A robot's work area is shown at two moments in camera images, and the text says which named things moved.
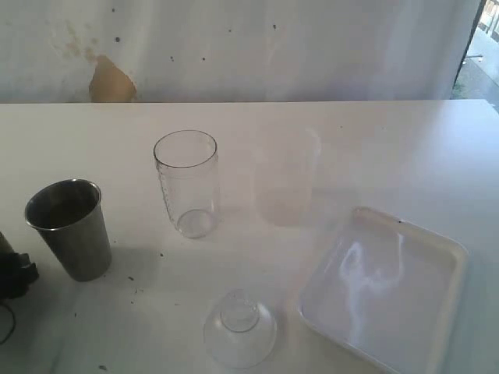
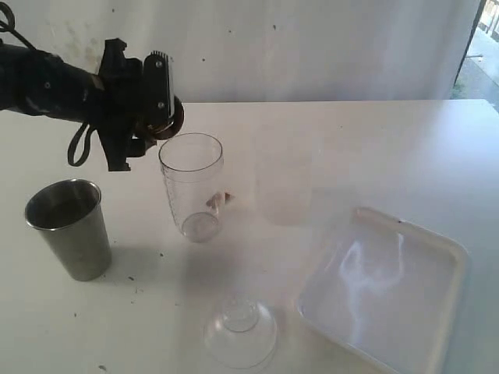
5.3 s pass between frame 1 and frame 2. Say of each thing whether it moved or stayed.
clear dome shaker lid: stayed
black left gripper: moved
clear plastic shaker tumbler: stayed
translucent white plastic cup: stayed
